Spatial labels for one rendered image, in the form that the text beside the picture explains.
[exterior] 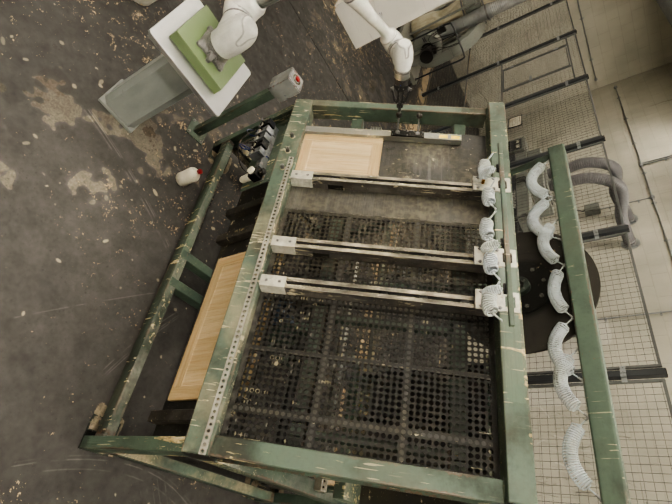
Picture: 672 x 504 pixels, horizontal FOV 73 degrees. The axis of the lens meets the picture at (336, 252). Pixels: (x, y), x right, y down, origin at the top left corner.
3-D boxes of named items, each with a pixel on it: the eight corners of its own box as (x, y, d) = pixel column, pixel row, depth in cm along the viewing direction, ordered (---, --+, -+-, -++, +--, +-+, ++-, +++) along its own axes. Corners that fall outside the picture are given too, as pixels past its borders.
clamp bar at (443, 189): (294, 176, 267) (288, 144, 247) (504, 191, 251) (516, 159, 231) (291, 188, 261) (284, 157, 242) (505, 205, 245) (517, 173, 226)
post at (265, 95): (195, 125, 331) (272, 84, 292) (201, 131, 335) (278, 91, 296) (192, 131, 328) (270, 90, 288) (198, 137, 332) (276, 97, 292)
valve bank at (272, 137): (246, 120, 291) (274, 106, 278) (260, 136, 300) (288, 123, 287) (223, 176, 262) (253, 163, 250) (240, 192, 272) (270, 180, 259)
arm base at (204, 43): (192, 47, 229) (199, 42, 226) (208, 25, 242) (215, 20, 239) (217, 77, 240) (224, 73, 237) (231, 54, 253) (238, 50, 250)
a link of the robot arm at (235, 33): (207, 45, 230) (238, 26, 218) (212, 19, 237) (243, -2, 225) (231, 66, 242) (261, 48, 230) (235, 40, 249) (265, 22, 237)
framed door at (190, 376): (221, 260, 291) (218, 259, 290) (287, 242, 262) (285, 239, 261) (170, 401, 240) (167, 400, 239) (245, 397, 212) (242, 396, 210)
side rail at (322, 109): (315, 113, 309) (313, 99, 300) (482, 122, 294) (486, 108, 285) (313, 118, 305) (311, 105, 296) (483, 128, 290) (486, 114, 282)
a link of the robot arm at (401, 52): (415, 71, 250) (406, 58, 257) (417, 44, 237) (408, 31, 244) (396, 75, 248) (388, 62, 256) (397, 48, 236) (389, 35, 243)
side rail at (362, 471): (222, 440, 190) (215, 434, 181) (496, 484, 175) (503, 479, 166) (216, 461, 185) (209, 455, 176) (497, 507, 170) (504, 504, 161)
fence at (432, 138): (307, 130, 290) (306, 125, 286) (460, 139, 277) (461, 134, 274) (305, 135, 287) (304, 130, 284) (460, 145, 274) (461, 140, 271)
